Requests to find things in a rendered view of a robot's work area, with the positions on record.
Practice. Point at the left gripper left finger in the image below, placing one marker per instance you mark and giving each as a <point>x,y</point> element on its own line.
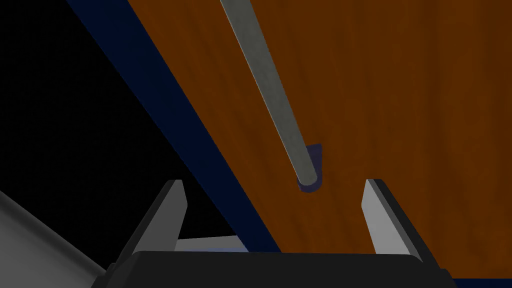
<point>164,224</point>

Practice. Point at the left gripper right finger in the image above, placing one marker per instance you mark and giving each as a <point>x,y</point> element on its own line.
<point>384,224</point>

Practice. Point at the brown wooden cupboard door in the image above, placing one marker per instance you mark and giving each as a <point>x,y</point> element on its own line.
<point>400,100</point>

